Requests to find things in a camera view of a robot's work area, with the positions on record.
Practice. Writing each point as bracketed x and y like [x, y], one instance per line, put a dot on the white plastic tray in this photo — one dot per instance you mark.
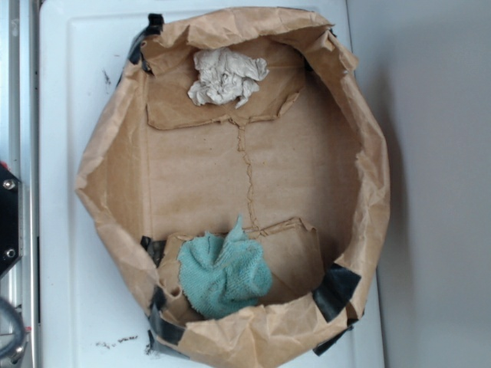
[88, 316]

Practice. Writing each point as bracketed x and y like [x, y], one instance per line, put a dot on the silver aluminium frame rail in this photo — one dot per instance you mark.
[19, 152]

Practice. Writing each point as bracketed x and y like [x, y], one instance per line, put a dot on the brown paper bag tray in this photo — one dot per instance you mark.
[250, 113]

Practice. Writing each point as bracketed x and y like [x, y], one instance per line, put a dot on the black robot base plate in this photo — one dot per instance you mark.
[9, 220]

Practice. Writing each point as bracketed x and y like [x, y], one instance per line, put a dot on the crumpled white paper towel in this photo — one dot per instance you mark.
[226, 76]

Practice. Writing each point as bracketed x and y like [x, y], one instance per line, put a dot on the blue-green terry cloth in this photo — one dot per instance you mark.
[221, 275]

